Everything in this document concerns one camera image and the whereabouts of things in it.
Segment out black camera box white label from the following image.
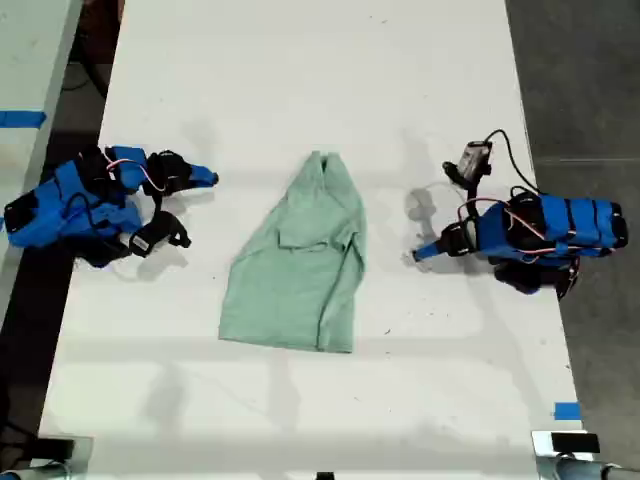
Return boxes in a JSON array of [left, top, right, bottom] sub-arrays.
[[128, 209, 193, 259]]

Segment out black camera cable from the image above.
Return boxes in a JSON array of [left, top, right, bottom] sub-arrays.
[[485, 129, 541, 195]]

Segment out red and white wire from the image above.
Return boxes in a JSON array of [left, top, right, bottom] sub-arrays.
[[457, 197, 581, 301], [106, 158, 167, 194]]

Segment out grey black camera box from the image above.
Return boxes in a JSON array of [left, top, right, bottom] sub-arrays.
[[442, 141, 495, 189]]

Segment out long blue tape strip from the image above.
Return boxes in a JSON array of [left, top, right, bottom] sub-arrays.
[[0, 110, 48, 129]]

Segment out short blue tape strip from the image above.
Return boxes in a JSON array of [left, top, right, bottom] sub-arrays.
[[553, 401, 583, 422]]

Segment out white side table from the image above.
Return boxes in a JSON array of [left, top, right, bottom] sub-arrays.
[[0, 0, 84, 321]]

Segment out small black box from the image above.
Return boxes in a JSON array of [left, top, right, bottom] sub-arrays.
[[36, 437, 76, 459], [549, 432, 601, 454]]

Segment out pale green T-shirt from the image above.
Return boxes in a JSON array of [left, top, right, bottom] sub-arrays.
[[217, 149, 369, 355]]

